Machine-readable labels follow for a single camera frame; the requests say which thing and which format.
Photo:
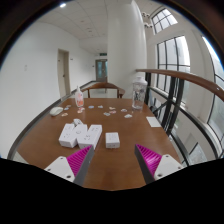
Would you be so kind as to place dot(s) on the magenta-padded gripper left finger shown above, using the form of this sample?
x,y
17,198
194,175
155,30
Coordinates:
x,y
75,163

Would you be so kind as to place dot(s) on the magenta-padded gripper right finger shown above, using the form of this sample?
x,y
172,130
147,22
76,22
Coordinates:
x,y
155,161

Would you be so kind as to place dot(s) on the white charger block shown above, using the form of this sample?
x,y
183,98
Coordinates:
x,y
112,140

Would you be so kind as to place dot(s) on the white paper card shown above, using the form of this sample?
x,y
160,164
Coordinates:
x,y
153,122

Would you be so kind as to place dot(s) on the small colourful sticker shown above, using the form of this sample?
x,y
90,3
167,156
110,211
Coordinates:
x,y
68,106
106,114
64,114
128,116
91,107
79,111
112,108
113,111
100,106
124,110
81,108

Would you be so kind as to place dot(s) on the white computer mouse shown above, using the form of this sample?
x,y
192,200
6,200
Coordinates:
x,y
56,111

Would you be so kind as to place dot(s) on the white orange-labelled squeeze bottle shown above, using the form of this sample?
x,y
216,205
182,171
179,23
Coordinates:
x,y
79,99

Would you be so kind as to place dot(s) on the clear plastic shaker bottle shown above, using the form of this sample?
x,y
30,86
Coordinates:
x,y
139,93

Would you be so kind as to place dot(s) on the brown wooden chair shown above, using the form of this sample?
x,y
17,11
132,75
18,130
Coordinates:
x,y
104,85

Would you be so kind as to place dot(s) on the wood-topped black railing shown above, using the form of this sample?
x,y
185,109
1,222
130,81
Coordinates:
x,y
180,76

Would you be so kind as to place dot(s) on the beige room door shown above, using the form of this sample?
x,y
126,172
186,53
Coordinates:
x,y
63,74

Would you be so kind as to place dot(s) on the glazed double door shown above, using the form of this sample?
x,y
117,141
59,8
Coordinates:
x,y
101,70

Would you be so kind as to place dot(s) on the tall black-framed window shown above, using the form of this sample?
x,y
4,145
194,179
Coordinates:
x,y
172,53

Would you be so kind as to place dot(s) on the green exit sign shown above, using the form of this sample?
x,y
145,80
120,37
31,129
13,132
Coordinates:
x,y
103,53

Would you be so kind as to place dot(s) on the arched upper window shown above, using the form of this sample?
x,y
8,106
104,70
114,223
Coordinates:
x,y
163,20

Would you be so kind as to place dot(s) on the round ceiling light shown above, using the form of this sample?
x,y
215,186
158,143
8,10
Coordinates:
x,y
62,5

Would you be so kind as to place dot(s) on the large glass window wall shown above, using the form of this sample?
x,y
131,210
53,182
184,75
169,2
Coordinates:
x,y
216,106

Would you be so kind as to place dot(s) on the white wall switch plate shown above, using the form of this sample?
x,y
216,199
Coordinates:
x,y
25,67

